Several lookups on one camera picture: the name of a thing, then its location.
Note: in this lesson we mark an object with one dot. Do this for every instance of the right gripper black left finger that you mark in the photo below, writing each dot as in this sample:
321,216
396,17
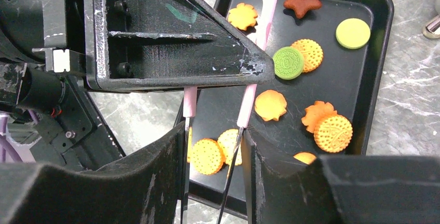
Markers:
142,187

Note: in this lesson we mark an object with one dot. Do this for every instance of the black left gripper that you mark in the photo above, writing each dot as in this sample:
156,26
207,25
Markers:
47,114

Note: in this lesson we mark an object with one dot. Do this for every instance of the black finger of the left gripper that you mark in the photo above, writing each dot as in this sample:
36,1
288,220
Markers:
166,45

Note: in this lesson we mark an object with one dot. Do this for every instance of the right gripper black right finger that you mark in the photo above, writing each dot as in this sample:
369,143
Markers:
337,188

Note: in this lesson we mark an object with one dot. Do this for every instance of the orange shell cookie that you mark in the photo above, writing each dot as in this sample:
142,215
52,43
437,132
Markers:
270,105

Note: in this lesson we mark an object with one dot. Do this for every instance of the green sandwich cookie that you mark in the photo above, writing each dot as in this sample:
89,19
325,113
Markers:
288,63

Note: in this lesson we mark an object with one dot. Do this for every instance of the plain orange round cookie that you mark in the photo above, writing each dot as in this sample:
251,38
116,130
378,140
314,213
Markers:
305,157

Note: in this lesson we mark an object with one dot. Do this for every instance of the round orange cookie right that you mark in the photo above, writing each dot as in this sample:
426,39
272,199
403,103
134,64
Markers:
333,133

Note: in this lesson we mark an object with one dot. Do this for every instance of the square waffle cookie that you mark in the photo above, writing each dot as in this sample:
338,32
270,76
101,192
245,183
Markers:
189,152

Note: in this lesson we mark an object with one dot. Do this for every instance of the round orange cookie front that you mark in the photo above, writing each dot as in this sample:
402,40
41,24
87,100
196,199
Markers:
207,156

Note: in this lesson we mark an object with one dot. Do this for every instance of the orange flower cookie right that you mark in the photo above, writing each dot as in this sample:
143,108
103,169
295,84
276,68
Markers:
315,112

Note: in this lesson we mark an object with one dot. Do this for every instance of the orange flower cookie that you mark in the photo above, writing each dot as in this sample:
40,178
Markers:
315,112
242,16

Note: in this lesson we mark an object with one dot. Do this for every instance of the round orange cookie by green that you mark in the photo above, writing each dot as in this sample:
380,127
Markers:
311,52

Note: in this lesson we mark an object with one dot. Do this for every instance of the black baking tray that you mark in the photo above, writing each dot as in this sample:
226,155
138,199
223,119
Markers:
348,79

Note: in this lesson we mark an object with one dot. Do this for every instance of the plain green round cookie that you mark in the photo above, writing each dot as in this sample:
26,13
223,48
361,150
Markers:
352,33

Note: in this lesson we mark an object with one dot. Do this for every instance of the brown star cookie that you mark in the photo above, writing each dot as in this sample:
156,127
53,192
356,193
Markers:
301,7

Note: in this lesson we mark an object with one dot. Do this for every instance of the round cream toy oven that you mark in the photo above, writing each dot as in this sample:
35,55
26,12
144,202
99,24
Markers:
431,29

